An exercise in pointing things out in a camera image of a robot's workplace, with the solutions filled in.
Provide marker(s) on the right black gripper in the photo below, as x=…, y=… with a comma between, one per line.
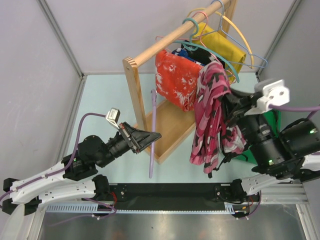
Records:
x=236, y=104

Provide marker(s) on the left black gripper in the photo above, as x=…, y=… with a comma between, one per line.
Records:
x=140, y=138

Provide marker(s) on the pink camouflage trousers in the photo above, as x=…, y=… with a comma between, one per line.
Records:
x=211, y=131

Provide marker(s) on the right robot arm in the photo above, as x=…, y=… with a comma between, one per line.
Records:
x=280, y=155

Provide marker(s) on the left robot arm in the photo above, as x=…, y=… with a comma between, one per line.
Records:
x=76, y=175

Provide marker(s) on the yellow trousers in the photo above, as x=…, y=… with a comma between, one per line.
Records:
x=223, y=48

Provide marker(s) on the black white trousers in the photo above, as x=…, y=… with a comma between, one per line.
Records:
x=201, y=55

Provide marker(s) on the orange white trousers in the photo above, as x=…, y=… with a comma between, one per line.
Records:
x=176, y=79

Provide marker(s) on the teal hanger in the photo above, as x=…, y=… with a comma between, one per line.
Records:
x=195, y=46

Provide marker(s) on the blue patterned trousers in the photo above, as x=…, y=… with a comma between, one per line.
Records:
x=181, y=52

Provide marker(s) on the pink hanger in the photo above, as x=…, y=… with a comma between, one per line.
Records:
x=229, y=69

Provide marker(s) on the yellow hanger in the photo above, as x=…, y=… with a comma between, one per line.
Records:
x=247, y=46

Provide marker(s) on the wooden clothes rack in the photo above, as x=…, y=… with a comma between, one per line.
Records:
x=174, y=124

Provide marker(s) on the green plastic tray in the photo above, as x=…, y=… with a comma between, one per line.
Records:
x=273, y=119

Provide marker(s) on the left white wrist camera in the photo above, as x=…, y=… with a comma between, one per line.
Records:
x=113, y=116

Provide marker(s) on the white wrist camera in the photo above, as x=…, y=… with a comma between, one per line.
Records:
x=270, y=92
x=113, y=116

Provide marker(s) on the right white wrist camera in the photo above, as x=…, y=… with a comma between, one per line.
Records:
x=270, y=92

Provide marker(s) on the light blue wire hanger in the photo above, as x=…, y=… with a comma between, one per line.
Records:
x=260, y=62

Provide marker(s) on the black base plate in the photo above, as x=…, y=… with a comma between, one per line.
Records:
x=175, y=196

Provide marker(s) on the white cable duct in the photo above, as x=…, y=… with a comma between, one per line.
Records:
x=94, y=208

